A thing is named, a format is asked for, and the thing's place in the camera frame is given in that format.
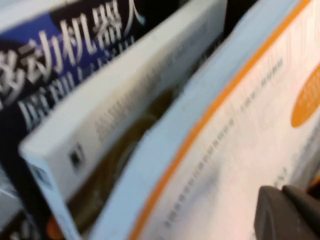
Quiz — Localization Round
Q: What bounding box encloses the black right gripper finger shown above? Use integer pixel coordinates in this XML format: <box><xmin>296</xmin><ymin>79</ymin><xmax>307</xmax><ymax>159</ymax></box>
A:
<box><xmin>254</xmin><ymin>184</ymin><xmax>320</xmax><ymax>240</ymax></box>

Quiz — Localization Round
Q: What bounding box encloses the white orange-bordered ROS2 book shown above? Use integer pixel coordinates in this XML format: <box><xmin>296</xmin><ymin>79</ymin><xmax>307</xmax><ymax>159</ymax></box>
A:
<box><xmin>87</xmin><ymin>0</ymin><xmax>320</xmax><ymax>240</ymax></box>

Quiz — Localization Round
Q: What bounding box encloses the white book with square logo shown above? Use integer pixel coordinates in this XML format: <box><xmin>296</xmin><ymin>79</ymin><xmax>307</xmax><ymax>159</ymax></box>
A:
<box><xmin>19</xmin><ymin>0</ymin><xmax>229</xmax><ymax>240</ymax></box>

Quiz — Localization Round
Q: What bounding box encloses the dark robotics book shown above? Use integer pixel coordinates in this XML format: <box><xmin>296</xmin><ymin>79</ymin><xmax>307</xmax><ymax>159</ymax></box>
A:
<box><xmin>0</xmin><ymin>0</ymin><xmax>161</xmax><ymax>240</ymax></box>

